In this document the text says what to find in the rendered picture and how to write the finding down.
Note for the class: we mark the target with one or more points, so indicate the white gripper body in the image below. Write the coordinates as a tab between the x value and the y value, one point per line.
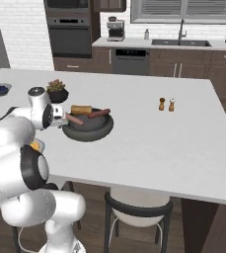
59	121

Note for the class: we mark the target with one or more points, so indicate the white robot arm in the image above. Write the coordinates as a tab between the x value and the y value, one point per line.
15	184

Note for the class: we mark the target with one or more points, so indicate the reddish brown sausage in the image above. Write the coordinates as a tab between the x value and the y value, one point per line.
75	119
99	113

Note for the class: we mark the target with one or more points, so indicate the golden brown bun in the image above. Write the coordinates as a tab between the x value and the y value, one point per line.
81	109

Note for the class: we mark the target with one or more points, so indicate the dark grey bowl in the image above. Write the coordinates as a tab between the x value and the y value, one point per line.
94	130

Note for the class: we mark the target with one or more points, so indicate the potted plant in black pot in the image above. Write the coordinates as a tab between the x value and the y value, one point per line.
57	92

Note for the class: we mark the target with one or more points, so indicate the grey dishwasher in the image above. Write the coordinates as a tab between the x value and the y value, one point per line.
131	62

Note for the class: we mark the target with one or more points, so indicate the brown pepper shaker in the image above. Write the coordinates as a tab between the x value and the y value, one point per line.
162	104

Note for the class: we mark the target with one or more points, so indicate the silver coffee machine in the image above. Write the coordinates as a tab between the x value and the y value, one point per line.
115	30

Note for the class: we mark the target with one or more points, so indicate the brown white-topped salt shaker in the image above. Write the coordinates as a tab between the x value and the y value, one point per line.
171	105

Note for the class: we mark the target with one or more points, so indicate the dark microwave oven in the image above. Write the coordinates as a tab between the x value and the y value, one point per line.
67	4

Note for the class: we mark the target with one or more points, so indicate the black and white stool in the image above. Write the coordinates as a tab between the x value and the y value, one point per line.
137	210

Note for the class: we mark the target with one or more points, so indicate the soap dispenser bottle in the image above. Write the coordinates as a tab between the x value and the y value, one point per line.
146	35

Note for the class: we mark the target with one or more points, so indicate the dark sink basin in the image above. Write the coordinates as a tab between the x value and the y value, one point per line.
180	43

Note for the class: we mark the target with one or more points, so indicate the brown base cupboards run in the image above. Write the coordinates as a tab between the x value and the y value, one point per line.
193	67

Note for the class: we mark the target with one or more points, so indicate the silver tap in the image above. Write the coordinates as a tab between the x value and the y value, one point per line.
182	30

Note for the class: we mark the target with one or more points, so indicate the window with grey blinds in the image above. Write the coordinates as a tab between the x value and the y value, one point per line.
183	9

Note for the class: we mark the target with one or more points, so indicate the dark wall oven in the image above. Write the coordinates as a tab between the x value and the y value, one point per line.
70	38

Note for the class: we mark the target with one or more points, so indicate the brown wall cupboard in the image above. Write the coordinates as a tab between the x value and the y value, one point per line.
109	5

